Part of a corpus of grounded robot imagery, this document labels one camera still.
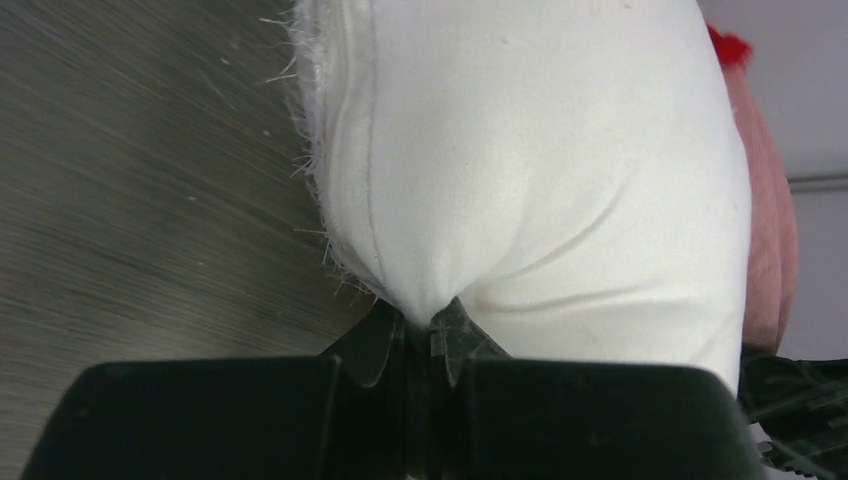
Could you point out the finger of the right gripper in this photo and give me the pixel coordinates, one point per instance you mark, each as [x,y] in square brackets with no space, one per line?
[801,406]

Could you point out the pink printed pillowcase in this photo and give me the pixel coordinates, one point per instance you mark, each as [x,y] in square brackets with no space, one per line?
[773,263]

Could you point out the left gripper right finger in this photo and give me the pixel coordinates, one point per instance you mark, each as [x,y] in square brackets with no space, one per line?
[498,417]

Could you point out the white pillow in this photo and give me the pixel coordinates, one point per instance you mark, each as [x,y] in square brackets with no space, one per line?
[570,171]

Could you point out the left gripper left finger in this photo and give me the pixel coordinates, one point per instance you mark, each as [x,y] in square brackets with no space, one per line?
[304,417]

